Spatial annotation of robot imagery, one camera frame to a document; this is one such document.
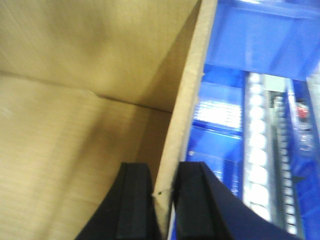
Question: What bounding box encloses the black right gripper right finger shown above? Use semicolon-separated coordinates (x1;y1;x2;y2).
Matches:
173;161;296;240

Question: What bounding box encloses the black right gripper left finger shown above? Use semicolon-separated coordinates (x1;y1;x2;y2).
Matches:
76;162;161;240

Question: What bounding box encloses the brown cardboard carton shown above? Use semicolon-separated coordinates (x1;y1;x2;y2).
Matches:
0;0;218;240

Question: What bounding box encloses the metal roller shelf rack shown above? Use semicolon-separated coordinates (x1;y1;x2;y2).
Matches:
242;72;320;240

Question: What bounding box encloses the blue plastic bin centre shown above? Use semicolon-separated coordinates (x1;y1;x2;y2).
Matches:
167;0;320;240

